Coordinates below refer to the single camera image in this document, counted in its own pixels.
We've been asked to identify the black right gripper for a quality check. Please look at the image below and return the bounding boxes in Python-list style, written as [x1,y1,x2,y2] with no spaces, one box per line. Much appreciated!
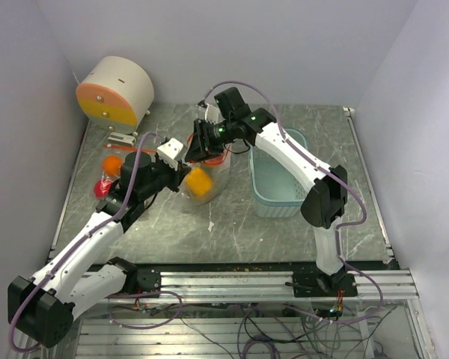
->
[185,118,236,165]

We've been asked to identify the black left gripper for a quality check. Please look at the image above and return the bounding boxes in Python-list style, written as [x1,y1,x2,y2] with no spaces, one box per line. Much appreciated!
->
[138,150,190,200]

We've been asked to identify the small yellow toy fruit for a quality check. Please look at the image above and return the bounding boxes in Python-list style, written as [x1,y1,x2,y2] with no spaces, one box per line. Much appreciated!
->
[184,168,213,198]

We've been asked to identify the toy orange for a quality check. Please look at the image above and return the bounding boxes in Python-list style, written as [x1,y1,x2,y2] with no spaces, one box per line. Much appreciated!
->
[101,155,123,177]

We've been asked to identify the red toy apple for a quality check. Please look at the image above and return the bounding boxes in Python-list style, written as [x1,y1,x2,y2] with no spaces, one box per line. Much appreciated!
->
[94,179,113,199]

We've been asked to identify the clear orange zip top bag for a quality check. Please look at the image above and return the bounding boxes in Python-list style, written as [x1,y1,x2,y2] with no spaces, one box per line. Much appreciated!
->
[91,144,136,200]

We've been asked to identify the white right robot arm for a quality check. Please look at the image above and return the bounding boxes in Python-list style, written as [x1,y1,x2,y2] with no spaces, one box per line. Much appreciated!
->
[185,87,348,296]

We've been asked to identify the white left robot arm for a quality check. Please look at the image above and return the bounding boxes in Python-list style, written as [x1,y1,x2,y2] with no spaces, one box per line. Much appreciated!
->
[7,150,191,353]

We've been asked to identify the light blue plastic basket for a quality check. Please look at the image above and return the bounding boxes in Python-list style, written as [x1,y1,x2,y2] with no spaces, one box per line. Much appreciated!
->
[248,124,308,218]

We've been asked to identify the white cylindrical drawer box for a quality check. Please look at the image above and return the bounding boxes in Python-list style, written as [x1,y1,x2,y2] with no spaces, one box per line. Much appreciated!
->
[76,56,155,135]

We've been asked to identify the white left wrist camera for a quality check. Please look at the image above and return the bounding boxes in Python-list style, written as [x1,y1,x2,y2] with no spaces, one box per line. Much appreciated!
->
[156,138,186,171]

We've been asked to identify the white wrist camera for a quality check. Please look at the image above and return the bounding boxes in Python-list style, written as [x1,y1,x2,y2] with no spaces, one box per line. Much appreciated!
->
[156,138,186,171]
[197,101,220,124]

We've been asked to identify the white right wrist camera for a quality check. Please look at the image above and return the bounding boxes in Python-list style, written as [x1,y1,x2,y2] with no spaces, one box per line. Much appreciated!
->
[197,101,220,124]

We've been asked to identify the small white metal bracket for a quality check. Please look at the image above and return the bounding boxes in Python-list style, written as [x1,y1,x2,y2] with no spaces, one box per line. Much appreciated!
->
[108,132,136,147]

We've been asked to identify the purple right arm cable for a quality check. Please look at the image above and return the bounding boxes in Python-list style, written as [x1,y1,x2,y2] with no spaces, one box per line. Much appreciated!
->
[201,80,385,326]

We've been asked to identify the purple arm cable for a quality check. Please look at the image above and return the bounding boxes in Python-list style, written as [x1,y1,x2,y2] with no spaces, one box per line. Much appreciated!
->
[201,80,385,326]
[7,131,165,353]

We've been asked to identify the white corner bracket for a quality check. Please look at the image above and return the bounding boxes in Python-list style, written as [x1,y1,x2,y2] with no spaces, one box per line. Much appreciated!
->
[343,106,355,117]

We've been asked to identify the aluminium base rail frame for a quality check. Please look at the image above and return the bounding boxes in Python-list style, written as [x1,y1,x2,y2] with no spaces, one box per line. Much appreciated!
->
[29,269,420,304]

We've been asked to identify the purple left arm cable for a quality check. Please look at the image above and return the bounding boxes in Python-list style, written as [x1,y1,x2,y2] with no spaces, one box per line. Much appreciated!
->
[7,131,165,353]

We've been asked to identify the tangled cables under table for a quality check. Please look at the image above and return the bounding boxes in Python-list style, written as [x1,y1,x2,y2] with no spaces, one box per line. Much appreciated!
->
[108,291,397,359]

